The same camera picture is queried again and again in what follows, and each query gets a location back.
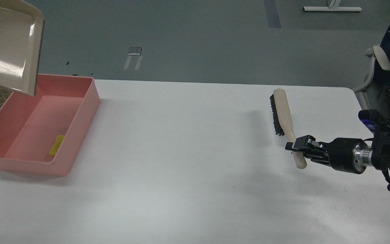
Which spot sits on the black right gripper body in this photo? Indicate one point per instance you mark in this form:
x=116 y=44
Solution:
x=349 y=155

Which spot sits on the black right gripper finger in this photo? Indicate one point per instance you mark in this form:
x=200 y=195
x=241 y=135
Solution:
x=321 y=158
x=306 y=144

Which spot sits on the beige hand brush black bristles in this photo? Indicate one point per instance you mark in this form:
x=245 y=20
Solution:
x=282 y=120

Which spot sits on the yellow green sponge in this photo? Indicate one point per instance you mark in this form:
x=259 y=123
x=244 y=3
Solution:
x=55 y=147

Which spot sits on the beige plastic dustpan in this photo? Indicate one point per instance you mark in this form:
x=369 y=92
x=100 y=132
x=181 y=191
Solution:
x=21 y=26

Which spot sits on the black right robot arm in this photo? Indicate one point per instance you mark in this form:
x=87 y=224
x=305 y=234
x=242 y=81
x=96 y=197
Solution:
x=380 y=143

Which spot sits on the pink plastic bin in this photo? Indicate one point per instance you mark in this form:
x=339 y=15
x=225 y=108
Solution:
x=29 y=125

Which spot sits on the white office chair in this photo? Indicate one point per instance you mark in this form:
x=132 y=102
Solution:
x=374 y=54

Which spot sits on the silver floor outlet plate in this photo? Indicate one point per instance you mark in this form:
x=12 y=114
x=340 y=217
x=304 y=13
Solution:
x=134 y=51

